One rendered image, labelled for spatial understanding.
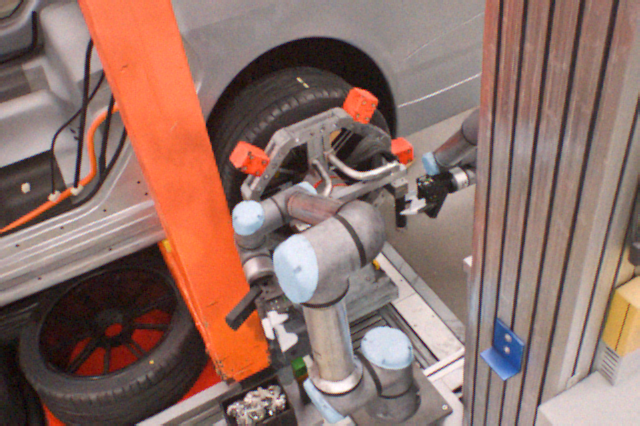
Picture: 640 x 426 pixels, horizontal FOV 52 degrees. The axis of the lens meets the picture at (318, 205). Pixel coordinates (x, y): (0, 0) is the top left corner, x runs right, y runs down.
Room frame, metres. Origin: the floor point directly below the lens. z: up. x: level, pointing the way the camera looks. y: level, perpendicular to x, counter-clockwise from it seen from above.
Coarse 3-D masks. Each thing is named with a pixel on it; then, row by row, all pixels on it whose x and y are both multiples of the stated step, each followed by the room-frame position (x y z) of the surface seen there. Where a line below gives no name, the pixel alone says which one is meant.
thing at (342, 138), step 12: (300, 120) 1.79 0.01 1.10; (348, 132) 1.88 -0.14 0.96; (336, 144) 1.85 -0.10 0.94; (348, 144) 2.04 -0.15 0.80; (300, 156) 1.80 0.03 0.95; (348, 156) 1.88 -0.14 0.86; (288, 168) 1.79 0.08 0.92; (336, 168) 2.03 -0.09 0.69; (360, 168) 1.93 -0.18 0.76; (372, 168) 1.88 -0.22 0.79; (288, 180) 1.79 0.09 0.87; (300, 180) 1.84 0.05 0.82; (348, 180) 1.87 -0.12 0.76; (360, 180) 1.90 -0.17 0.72; (264, 192) 1.75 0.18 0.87; (276, 192) 1.76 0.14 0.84; (288, 228) 1.79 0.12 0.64
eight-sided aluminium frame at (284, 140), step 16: (336, 112) 1.78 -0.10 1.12; (288, 128) 1.73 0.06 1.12; (304, 128) 1.72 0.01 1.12; (320, 128) 1.72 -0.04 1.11; (336, 128) 1.74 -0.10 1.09; (352, 128) 1.76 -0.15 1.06; (368, 128) 1.79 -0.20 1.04; (272, 144) 1.70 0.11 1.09; (288, 144) 1.67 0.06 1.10; (384, 144) 1.80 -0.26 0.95; (272, 160) 1.66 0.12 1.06; (384, 160) 1.81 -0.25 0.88; (256, 192) 1.62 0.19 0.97; (368, 192) 1.83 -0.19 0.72; (384, 192) 1.80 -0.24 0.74; (272, 240) 1.63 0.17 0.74
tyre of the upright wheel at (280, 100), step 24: (288, 72) 1.98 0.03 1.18; (312, 72) 1.99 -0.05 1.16; (240, 96) 1.93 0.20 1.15; (264, 96) 1.87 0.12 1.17; (288, 96) 1.83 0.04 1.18; (312, 96) 1.82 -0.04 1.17; (336, 96) 1.84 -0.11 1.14; (216, 120) 1.90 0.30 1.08; (240, 120) 1.82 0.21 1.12; (264, 120) 1.76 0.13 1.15; (288, 120) 1.77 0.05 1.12; (384, 120) 1.91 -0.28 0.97; (216, 144) 1.83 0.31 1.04; (264, 144) 1.74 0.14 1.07; (240, 192) 1.69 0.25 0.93
